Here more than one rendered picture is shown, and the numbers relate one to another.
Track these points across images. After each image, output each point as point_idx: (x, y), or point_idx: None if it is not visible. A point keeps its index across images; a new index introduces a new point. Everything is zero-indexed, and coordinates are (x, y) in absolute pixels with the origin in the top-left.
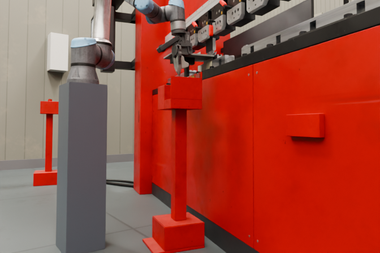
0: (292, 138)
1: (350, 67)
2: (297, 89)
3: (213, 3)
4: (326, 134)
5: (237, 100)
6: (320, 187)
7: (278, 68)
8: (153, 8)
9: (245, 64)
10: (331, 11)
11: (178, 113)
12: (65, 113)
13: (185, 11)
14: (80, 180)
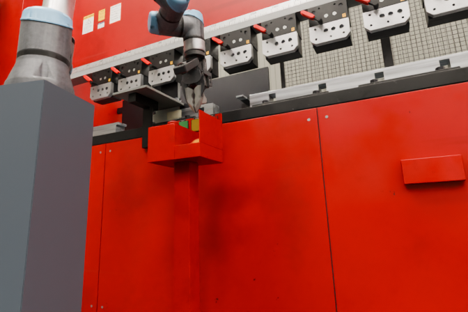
0: (407, 187)
1: None
2: (408, 132)
3: None
4: (467, 177)
5: (285, 150)
6: (467, 235)
7: (370, 111)
8: (186, 8)
9: (300, 107)
10: (405, 64)
11: (191, 168)
12: (19, 145)
13: (114, 44)
14: (44, 298)
